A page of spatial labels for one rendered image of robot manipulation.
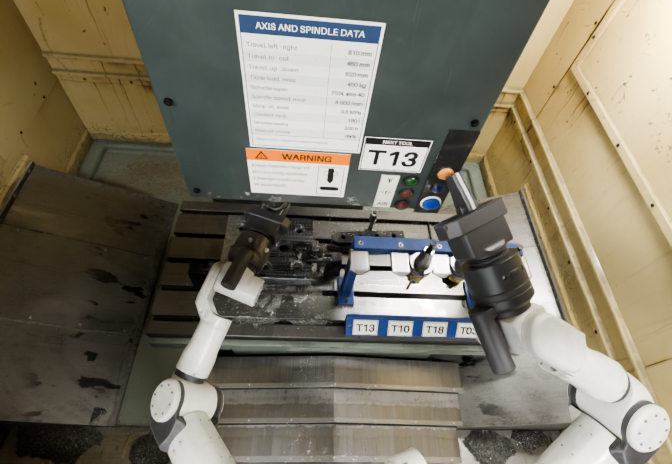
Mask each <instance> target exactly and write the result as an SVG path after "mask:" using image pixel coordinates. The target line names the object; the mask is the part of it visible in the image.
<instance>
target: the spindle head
mask: <svg viewBox="0 0 672 464"><path fill-rule="evenodd" d="M549 1H550V0H122V3H123V5H124V8H125V11H126V14H127V17H128V20H129V23H130V26H131V28H132V31H133V34H134V37H135V40H136V43H137V46H138V48H139V51H140V54H141V57H142V60H143V63H144V66H145V69H146V71H147V74H148V77H149V80H150V83H151V86H152V89H153V91H154V94H155V97H156V100H157V103H158V106H159V109H160V112H161V114H162V117H163V120H164V123H165V126H166V129H167V132H168V134H169V137H170V140H171V143H172V146H173V149H174V152H175V155H176V157H177V160H178V163H179V166H180V169H181V172H182V175H183V177H184V180H185V183H186V186H187V189H188V191H189V194H190V197H197V198H216V199H235V200H255V201H274V202H293V203H312V204H331V205H350V206H369V207H373V203H374V200H375V197H376V193H377V190H378V186H379V183H380V179H381V176H382V175H396V176H400V179H399V182H398V185H397V188H396V190H395V193H394V196H393V199H392V202H391V205H390V208H395V207H394V204H395V202H397V201H399V200H407V201H409V203H410V206H409V207H408V209H415V207H416V204H417V202H418V200H419V197H420V195H421V193H422V191H423V188H424V186H425V184H426V182H427V179H428V177H429V175H430V173H431V170H432V168H433V166H434V163H435V161H436V158H437V156H438V154H439V152H440V149H441V147H442V145H443V143H444V140H445V138H446V136H447V133H448V132H449V129H453V130H467V131H481V130H482V128H483V126H484V124H485V122H486V120H487V118H488V116H489V115H490V113H491V111H492V109H493V107H494V105H495V103H496V101H497V100H498V98H499V96H500V94H501V92H502V90H503V88H504V86H505V84H506V83H507V81H508V79H509V77H510V75H511V73H512V71H513V69H514V67H515V66H516V64H517V62H518V60H519V58H520V56H521V54H522V52H523V50H524V49H525V47H526V45H527V43H528V41H529V39H530V37H531V35H532V34H533V32H534V30H535V28H536V26H537V24H538V22H539V20H540V18H541V17H542V15H543V13H544V11H545V9H546V7H547V5H548V3H549ZM234 10H243V11H254V12H266V13H277V14H288V15H300V16H311V17H322V18H333V19H345V20H356V21H367V22H378V23H386V26H385V31H384V36H383V41H382V46H381V51H380V56H379V61H378V65H377V70H376V75H375V80H374V85H373V90H372V95H371V100H370V105H369V110H368V115H367V120H366V125H365V129H364V134H363V139H362V144H361V149H360V153H347V152H331V151H315V150H299V149H283V148H267V147H251V146H250V138H249V130H248V122H247V113H246V105H245V97H244V89H243V80H242V72H241V64H240V56H239V47H238V39H237V31H236V22H235V14H234ZM365 136H376V137H391V138H406V139H421V140H433V142H432V145H431V147H430V150H429V152H428V155H427V157H426V160H425V162H424V165H423V167H422V169H421V172H420V173H413V172H397V171H380V170H363V169H358V168H359V163H360V158H361V154H362V149H363V144H364V139H365ZM246 148H256V149H272V150H288V151H304V152H320V153H336V154H351V157H350V163H349V168H348V174H347V180H346V185H345V191H344V197H329V196H311V195H292V194H273V193H255V192H251V185H250V177H249V170H248V163H247V155H246ZM408 176H416V177H418V178H419V180H420V182H419V184H418V185H417V186H415V187H411V188H410V187H405V186H404V185H403V180H404V178H406V177H408ZM405 188H410V189H412V190H414V193H415V194H414V196H413V197H412V198H409V199H402V198H400V197H399V196H398V193H399V191H400V190H402V189H405Z"/></svg>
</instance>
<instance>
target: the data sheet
mask: <svg viewBox="0 0 672 464"><path fill-rule="evenodd" d="M234 14H235V22H236V31H237V39H238V47H239V56H240V64H241V72H242V80H243V89H244V97H245V105H246V113H247V122H248V130H249V138H250V146H251V147H267V148H283V149H299V150H315V151H331V152H347V153H360V149H361V144H362V139H363V134H364V129H365V125H366V120H367V115H368V110H369V105H370V100H371V95H372V90H373V85H374V80H375V75H376V70H377V65H378V61H379V56H380V51H381V46H382V41H383V36H384V31H385V26H386V23H378V22H367V21H356V20H345V19H333V18H322V17H311V16H300V15H288V14H277V13H266V12H254V11H243V10H234Z"/></svg>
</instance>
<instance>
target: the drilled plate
mask: <svg viewBox="0 0 672 464"><path fill-rule="evenodd" d="M288 219H289V220H290V221H291V223H292V229H291V230H289V232H288V234H285V235H280V237H279V239H278V241H277V243H276V245H274V246H273V249H272V251H271V253H270V255H269V257H268V259H267V260H269V261H270V262H269V261H266V263H265V265H264V267H263V269H262V271H261V272H260V273H258V274H254V276H256V277H258V278H260V279H263V280H264V281H265V282H264V284H270V285H297V286H311V279H312V263H307V262H304V263H306V264H304V263H303V262H302V263H303V264H301V263H299V261H300V260H301V259H302V254H303V253H304V251H305V253H306V252H308V251H313V224H314V219H303V218H288ZM240 221H241V222H240ZM236 223H237V224H236ZM245 223H246V220H245V217H244V216H242V215H229V217H228V223H227V228H226V234H225V239H224V244H223V250H222V255H221V260H220V262H222V263H224V264H225V262H229V259H228V254H229V252H230V250H231V248H232V247H233V245H234V243H235V242H236V240H237V238H238V236H239V235H240V233H241V231H243V229H244V228H243V226H244V224H245ZM235 225H236V228H234V227H235ZM300 225H301V226H300ZM294 227H295V229H294ZM237 230H238V231H237ZM303 231H304V232H303ZM295 233H296V234H295ZM301 233H302V235H300V234H301ZM303 233H304V234H303ZM234 240H235V242H234ZM289 241H290V242H289ZM233 242H234V243H233ZM292 242H293V243H292ZM291 243H292V244H291ZM229 246H230V248H229ZM300 246H301V247H300ZM291 247H292V249H291ZM228 248H229V249H228ZM276 248H277V249H276ZM301 248H302V249H304V248H306V249H304V250H302V249H301ZM296 249H298V251H297V250H296ZM282 250H286V252H283V253H282V252H281V251H282ZM279 252H280V253H279ZM287 252H289V253H287ZM294 253H295V255H294ZM296 253H297V254H296ZM299 253H300V254H301V257H299V259H300V258H301V259H300V260H299V261H298V259H297V258H298V256H299ZM286 254H287V255H286ZM297 255H298V256H297ZM273 258H274V259H273ZM279 258H280V259H279ZM295 260H296V261H295ZM291 261H292V262H293V264H294V265H291V263H292V262H291ZM294 261H295V263H294ZM297 261H298V262H297ZM301 261H302V260H301ZM301 261H300V262H301ZM271 264H272V265H271ZM303 265H304V266H303ZM290 266H292V267H290ZM302 266H303V267H302ZM271 267H272V268H271ZM273 267H274V268H273ZM291 269H292V270H291ZM263 270H264V271H263ZM301 270H302V271H301ZM297 273H298V274H297Z"/></svg>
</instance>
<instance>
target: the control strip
mask: <svg viewBox="0 0 672 464"><path fill-rule="evenodd" d="M480 133H481V131H467V130H453V129H449V132H448V134H447V136H446V138H445V141H444V143H443V145H442V148H441V150H440V152H439V154H438V157H437V159H436V161H435V163H434V166H433V168H432V170H431V173H430V175H429V177H428V179H427V182H426V184H425V186H424V188H423V191H422V193H421V195H420V197H419V200H418V202H417V204H416V207H415V209H414V211H413V212H416V213H436V214H438V212H439V210H440V208H441V206H442V204H443V203H444V201H445V199H446V197H447V195H448V193H449V188H448V184H447V181H446V180H442V179H439V178H438V176H437V174H438V172H439V171H440V170H442V169H445V168H450V169H452V170H453V171H454V173H457V172H460V171H461V169H462V167H463V165H464V163H465V161H466V159H467V157H468V156H469V154H470V152H471V150H472V148H473V146H474V144H475V142H476V141H477V139H478V137H479V135H480ZM409 179H415V180H417V184H416V185H415V186H417V185H418V184H419V182H420V180H419V178H418V177H416V176H408V177H406V178H404V180H403V185H404V186H405V187H409V186H406V185H405V182H406V181H407V180H409ZM415 186H412V187H415ZM435 186H443V187H444V190H443V191H442V192H440V193H434V192H432V188H433V187H435ZM410 188H411V187H410ZM410 188H405V189H402V190H400V191H399V193H398V196H399V197H400V198H402V197H401V193H402V192H405V191H410V192H412V196H411V197H410V198H412V197H413V196H414V194H415V193H414V190H412V189H410ZM430 198H435V199H438V200H439V202H440V205H439V207H438V208H436V209H434V210H426V209H424V208H423V207H422V203H423V202H424V201H425V200H427V199H430ZM402 199H409V198H402ZM399 203H407V204H408V206H407V208H408V207H409V206H410V203H409V201H407V200H399V201H397V202H395V204H394V207H395V208H396V209H398V208H397V204H399ZM407 208H405V209H407ZM398 210H404V209H398Z"/></svg>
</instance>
